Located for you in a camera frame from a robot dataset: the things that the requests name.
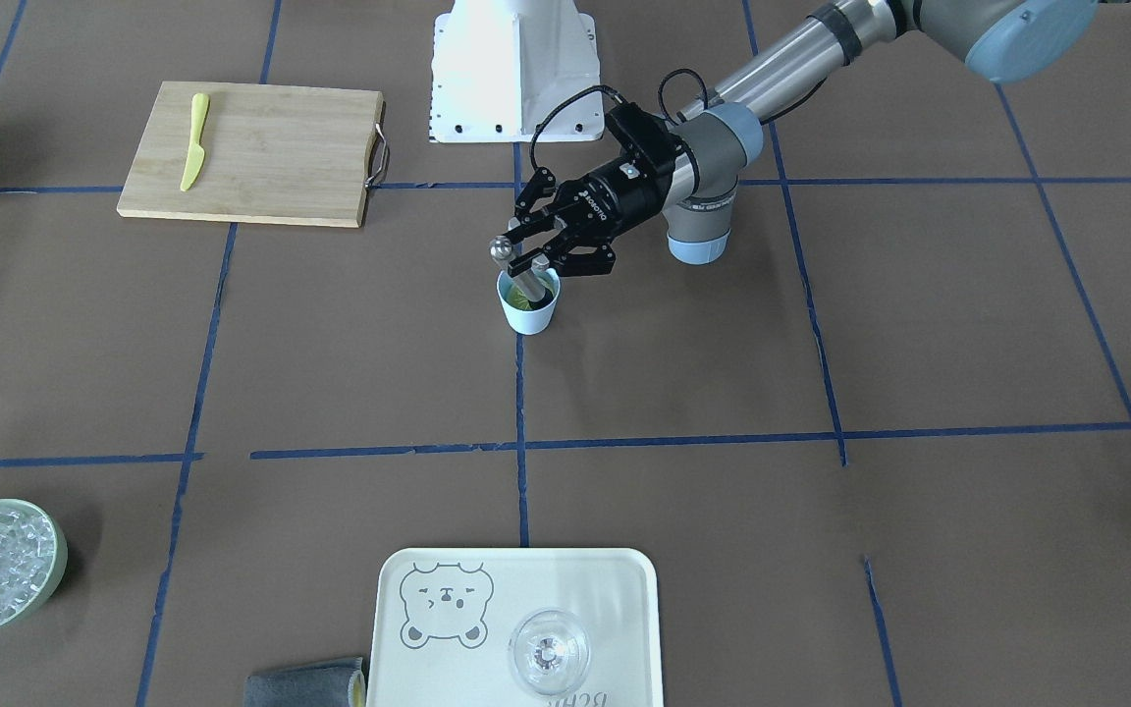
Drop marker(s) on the cream bear serving tray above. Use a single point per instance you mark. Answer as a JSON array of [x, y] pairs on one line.
[[444, 618]]

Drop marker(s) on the yellow lemon slice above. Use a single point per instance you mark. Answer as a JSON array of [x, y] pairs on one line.
[[518, 300]]

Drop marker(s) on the yellow plastic knife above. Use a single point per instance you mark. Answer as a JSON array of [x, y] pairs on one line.
[[195, 153]]

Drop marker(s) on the steel muddler black tip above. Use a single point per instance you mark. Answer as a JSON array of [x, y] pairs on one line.
[[530, 288]]

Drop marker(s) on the light blue paper cup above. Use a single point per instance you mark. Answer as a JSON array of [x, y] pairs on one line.
[[529, 321]]

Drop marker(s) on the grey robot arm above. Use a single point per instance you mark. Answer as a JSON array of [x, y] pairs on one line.
[[685, 165]]

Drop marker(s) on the bamboo cutting board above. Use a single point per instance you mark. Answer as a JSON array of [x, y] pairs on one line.
[[303, 156]]

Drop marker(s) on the grey folded cloth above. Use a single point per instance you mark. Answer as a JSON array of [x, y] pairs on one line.
[[329, 683]]

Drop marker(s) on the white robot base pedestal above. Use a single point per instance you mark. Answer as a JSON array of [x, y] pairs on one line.
[[500, 67]]

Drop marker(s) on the clear wine glass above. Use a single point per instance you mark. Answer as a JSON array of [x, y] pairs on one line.
[[550, 653]]

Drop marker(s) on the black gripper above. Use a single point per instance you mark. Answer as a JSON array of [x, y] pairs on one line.
[[624, 200]]

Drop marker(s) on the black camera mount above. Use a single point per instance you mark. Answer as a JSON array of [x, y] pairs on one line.
[[645, 140]]

